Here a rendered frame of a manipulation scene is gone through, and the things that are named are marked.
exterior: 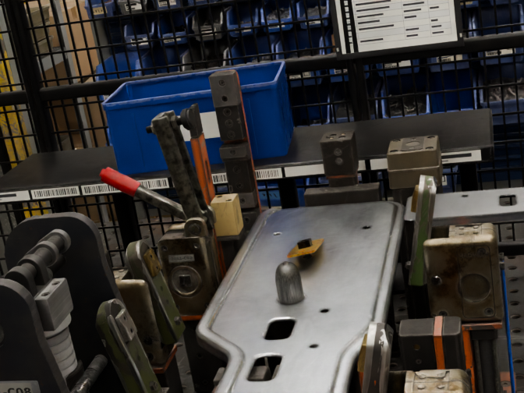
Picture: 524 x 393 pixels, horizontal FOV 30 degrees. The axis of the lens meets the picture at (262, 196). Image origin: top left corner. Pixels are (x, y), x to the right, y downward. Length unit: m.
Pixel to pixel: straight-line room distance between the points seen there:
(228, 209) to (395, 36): 0.54
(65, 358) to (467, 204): 0.64
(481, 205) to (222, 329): 0.45
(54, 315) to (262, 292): 0.36
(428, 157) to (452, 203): 0.10
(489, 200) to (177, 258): 0.45
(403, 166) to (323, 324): 0.44
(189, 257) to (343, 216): 0.25
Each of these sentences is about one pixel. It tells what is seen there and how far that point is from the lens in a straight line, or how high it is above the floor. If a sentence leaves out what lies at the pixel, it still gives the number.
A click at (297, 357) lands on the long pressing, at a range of 1.07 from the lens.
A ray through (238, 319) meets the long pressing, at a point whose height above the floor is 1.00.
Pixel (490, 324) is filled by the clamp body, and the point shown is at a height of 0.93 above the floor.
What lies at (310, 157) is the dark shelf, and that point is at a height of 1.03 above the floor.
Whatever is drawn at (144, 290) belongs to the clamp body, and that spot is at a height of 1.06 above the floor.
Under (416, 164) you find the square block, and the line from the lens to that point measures 1.50.
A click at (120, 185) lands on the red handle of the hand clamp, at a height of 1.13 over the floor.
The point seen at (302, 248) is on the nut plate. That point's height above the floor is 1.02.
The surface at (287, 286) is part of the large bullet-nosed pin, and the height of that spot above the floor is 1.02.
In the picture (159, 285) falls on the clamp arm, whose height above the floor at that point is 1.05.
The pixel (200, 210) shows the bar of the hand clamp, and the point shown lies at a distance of 1.33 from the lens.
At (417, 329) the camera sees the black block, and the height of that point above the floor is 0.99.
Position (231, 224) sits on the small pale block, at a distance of 1.39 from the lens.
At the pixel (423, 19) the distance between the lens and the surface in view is 1.76.
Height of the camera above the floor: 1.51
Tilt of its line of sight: 19 degrees down
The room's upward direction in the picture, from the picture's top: 10 degrees counter-clockwise
